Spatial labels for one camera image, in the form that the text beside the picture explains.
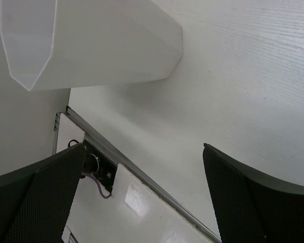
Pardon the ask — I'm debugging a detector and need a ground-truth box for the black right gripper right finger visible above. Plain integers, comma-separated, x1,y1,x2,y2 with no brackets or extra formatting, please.
203,144,304,242

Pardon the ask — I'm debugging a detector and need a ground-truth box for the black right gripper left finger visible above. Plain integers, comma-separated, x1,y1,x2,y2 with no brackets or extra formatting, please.
0,143,86,242

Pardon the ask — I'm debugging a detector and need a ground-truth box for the white octagonal bin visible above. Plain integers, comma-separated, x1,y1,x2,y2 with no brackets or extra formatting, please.
0,1,183,91

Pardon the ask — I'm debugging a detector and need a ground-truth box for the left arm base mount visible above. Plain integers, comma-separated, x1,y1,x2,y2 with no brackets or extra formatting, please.
81,140,117,199

